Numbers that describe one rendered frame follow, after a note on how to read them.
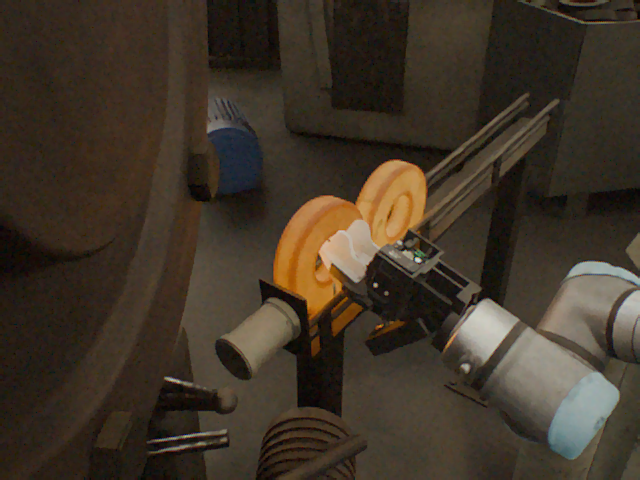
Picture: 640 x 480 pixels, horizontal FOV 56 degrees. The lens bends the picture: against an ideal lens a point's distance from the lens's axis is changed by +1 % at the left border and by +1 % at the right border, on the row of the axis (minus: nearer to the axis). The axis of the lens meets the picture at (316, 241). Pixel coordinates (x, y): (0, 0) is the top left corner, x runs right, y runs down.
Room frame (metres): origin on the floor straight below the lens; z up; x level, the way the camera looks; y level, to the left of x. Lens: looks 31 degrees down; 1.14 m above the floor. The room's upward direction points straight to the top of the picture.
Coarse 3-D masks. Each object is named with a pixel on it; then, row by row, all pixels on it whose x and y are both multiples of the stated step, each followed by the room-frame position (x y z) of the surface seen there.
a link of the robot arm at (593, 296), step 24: (600, 264) 0.62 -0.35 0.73; (576, 288) 0.60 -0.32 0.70; (600, 288) 0.59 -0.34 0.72; (624, 288) 0.57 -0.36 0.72; (552, 312) 0.59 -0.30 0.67; (576, 312) 0.57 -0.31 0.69; (600, 312) 0.55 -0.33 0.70; (624, 312) 0.54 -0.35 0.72; (552, 336) 0.56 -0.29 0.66; (576, 336) 0.55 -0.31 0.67; (600, 336) 0.54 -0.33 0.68; (624, 336) 0.52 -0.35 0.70; (600, 360) 0.53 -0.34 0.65; (624, 360) 0.52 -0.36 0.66
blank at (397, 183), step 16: (384, 176) 0.74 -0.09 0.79; (400, 176) 0.75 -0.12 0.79; (416, 176) 0.78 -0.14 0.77; (368, 192) 0.72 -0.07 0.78; (384, 192) 0.72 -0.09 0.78; (400, 192) 0.75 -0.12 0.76; (416, 192) 0.79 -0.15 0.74; (368, 208) 0.71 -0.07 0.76; (384, 208) 0.72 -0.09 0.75; (400, 208) 0.79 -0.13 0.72; (416, 208) 0.79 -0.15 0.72; (368, 224) 0.70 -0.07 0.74; (384, 224) 0.72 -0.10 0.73; (400, 224) 0.78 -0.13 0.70; (384, 240) 0.73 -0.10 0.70
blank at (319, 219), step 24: (312, 216) 0.62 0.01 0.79; (336, 216) 0.65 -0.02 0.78; (360, 216) 0.69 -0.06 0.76; (288, 240) 0.61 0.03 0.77; (312, 240) 0.61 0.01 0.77; (288, 264) 0.59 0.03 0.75; (312, 264) 0.61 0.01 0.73; (288, 288) 0.58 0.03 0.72; (312, 288) 0.61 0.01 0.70; (336, 288) 0.64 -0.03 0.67; (312, 312) 0.61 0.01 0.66
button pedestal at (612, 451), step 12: (636, 240) 0.89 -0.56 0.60; (636, 252) 0.87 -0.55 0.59; (636, 264) 0.85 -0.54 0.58; (636, 372) 0.79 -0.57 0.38; (624, 384) 0.82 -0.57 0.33; (636, 384) 0.78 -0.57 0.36; (624, 396) 0.80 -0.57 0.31; (636, 396) 0.77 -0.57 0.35; (624, 408) 0.79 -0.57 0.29; (636, 408) 0.76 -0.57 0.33; (612, 420) 0.81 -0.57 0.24; (624, 420) 0.78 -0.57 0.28; (636, 420) 0.75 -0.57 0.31; (612, 432) 0.80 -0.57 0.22; (624, 432) 0.77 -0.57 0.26; (636, 432) 0.73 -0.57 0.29; (600, 444) 0.82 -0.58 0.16; (612, 444) 0.79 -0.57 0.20; (624, 444) 0.75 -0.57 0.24; (636, 444) 0.73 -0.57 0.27; (600, 456) 0.81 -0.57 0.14; (612, 456) 0.77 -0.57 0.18; (624, 456) 0.74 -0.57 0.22; (636, 456) 0.73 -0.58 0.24; (600, 468) 0.80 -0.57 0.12; (612, 468) 0.76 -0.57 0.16; (624, 468) 0.73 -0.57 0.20; (636, 468) 0.73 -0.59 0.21
